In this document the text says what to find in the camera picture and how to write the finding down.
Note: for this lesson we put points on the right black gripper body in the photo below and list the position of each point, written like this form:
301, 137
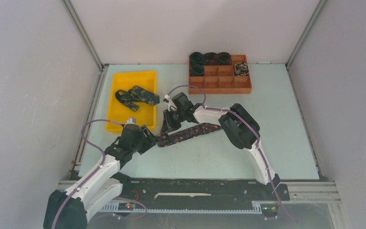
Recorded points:
178, 117

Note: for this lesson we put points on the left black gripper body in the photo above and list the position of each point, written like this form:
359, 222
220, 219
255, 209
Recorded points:
135, 146

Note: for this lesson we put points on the dark floral red-dotted tie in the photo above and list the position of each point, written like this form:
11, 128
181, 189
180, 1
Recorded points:
165, 140

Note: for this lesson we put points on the white-patterned tie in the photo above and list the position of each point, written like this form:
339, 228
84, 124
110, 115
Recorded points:
241, 69

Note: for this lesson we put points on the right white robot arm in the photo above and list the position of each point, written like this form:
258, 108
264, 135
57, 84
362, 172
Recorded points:
238, 125

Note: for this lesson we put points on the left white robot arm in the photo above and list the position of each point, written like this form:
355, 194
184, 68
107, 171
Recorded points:
74, 207

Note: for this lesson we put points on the yellow plastic bin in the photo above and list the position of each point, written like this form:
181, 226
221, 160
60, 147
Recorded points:
145, 115

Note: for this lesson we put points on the dark gold-patterned folded tie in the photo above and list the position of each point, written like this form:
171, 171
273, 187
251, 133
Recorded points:
136, 95

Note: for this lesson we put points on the orange compartment tray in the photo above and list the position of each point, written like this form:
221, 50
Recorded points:
220, 79

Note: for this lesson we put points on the rolled dark red-patterned tie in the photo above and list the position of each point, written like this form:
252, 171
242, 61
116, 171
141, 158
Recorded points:
210, 58

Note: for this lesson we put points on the rolled dark gold-patterned tie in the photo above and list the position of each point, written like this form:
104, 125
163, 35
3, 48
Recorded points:
224, 58

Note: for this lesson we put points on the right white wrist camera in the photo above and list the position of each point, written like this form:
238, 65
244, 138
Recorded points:
167, 99

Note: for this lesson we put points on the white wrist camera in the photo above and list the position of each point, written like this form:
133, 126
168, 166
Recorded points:
167, 99
131, 121

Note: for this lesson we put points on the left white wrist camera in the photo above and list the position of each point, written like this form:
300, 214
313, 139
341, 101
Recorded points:
131, 121

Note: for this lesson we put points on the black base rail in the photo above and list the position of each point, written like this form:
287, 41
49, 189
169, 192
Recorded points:
202, 194

